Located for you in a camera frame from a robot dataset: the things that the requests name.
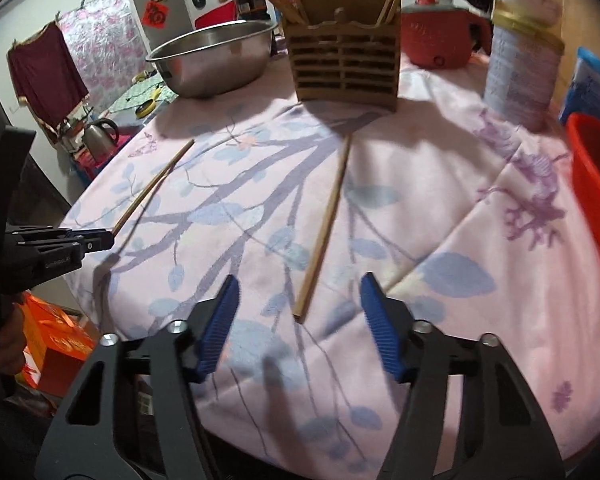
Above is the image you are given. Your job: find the dark red hanging garment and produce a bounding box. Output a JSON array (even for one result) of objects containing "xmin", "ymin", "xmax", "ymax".
[{"xmin": 6, "ymin": 22, "xmax": 90, "ymax": 131}]

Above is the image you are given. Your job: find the green patterned cloth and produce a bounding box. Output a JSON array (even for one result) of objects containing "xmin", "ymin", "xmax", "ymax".
[{"xmin": 106, "ymin": 72, "xmax": 181, "ymax": 117}]

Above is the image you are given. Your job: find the red paper door decoration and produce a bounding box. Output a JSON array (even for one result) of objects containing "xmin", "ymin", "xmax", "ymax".
[{"xmin": 142, "ymin": 1, "xmax": 167, "ymax": 29}]

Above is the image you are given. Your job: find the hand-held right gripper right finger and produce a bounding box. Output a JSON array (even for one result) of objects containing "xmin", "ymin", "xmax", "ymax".
[{"xmin": 359, "ymin": 272, "xmax": 566, "ymax": 480}]

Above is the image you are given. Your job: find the wooden slatted chopstick holder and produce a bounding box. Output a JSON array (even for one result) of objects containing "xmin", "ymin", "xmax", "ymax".
[{"xmin": 281, "ymin": 0, "xmax": 402, "ymax": 112}]

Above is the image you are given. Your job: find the person's left hand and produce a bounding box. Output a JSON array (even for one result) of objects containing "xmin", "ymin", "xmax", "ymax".
[{"xmin": 0, "ymin": 304, "xmax": 27, "ymax": 376}]

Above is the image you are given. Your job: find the person's dark clothing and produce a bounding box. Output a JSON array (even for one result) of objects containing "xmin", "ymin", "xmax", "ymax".
[{"xmin": 0, "ymin": 390, "xmax": 81, "ymax": 480}]

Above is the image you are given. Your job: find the blue packet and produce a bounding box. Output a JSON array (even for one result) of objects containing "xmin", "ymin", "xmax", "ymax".
[{"xmin": 559, "ymin": 46, "xmax": 600, "ymax": 129}]

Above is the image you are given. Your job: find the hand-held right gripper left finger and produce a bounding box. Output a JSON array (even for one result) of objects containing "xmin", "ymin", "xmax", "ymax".
[{"xmin": 35, "ymin": 274, "xmax": 241, "ymax": 480}]

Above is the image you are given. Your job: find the stainless steel bowl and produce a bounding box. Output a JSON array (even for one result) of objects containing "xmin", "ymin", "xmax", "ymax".
[{"xmin": 145, "ymin": 19, "xmax": 279, "ymax": 99}]

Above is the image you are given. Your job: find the white milk powder can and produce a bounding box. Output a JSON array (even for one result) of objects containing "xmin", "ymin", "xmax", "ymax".
[{"xmin": 483, "ymin": 0, "xmax": 566, "ymax": 132}]

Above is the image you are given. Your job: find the orange gift box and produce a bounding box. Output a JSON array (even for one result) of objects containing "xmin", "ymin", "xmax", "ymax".
[{"xmin": 17, "ymin": 292, "xmax": 103, "ymax": 391}]

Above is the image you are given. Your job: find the pink floral cloth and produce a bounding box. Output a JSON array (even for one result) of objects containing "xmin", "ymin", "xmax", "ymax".
[{"xmin": 60, "ymin": 52, "xmax": 600, "ymax": 467}]

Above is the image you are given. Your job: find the pink floral hanging sheet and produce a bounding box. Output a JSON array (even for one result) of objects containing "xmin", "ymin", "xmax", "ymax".
[{"xmin": 57, "ymin": 0, "xmax": 148, "ymax": 113}]

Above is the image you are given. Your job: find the red plastic basket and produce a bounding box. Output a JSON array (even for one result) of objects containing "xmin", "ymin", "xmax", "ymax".
[{"xmin": 564, "ymin": 112, "xmax": 600, "ymax": 288}]

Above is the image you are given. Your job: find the steel electric kettle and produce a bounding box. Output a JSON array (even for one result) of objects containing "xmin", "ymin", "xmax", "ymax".
[{"xmin": 81, "ymin": 118, "xmax": 120, "ymax": 162}]

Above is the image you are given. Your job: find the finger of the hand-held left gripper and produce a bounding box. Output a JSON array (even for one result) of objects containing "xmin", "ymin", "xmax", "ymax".
[
  {"xmin": 17, "ymin": 240, "xmax": 114, "ymax": 257},
  {"xmin": 7, "ymin": 228, "xmax": 115, "ymax": 244}
]

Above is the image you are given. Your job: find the red electric pot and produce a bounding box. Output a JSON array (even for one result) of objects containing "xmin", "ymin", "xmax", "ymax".
[{"xmin": 401, "ymin": 0, "xmax": 493, "ymax": 69}]

